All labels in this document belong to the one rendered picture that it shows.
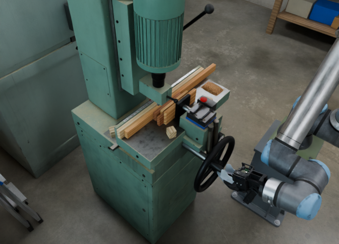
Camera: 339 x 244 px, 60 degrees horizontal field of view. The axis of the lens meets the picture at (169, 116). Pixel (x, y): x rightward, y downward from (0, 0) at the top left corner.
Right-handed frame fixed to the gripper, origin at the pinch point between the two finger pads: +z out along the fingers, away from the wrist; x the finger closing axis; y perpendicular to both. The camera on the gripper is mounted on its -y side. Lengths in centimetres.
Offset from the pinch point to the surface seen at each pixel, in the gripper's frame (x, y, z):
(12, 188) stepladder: 54, -22, 119
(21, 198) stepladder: 54, -26, 109
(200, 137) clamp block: -7.0, 8.8, 13.8
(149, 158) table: 15.1, 10.7, 22.9
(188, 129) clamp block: -7.0, 11.4, 19.4
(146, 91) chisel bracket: -3.4, 29.8, 36.0
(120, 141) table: 16.0, 14.7, 39.0
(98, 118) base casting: 9, 15, 65
